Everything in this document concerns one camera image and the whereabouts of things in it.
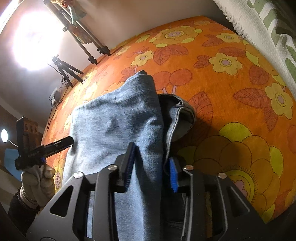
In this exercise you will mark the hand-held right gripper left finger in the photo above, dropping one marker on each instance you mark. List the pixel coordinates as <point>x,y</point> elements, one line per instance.
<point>129,166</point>

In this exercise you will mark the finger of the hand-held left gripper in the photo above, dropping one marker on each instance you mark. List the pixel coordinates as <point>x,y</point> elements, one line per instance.
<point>57,145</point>

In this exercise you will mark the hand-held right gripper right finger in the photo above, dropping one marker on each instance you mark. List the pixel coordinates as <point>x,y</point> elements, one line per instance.
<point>173,176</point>

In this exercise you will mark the blue denim pants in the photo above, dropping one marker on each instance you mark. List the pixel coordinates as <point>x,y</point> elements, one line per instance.
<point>111,129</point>

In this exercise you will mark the person's left forearm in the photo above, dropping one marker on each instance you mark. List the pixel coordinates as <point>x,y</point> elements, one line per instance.
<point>20,213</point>

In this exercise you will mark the person's left hand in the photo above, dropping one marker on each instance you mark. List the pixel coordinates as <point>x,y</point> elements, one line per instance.
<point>37,185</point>

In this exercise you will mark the small round lamp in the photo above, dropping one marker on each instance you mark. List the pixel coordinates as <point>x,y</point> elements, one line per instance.
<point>4,135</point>

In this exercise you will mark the black power adapter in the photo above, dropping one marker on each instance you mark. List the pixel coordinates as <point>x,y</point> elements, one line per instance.
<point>55,100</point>

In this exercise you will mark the small black tripod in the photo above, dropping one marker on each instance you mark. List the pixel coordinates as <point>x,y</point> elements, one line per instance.
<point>61,63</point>

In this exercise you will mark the orange floral bedspread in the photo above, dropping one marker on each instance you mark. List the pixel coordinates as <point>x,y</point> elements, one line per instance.
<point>231,81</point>

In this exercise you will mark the colourful patterned cloth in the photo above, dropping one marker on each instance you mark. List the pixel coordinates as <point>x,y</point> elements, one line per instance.
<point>73,15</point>

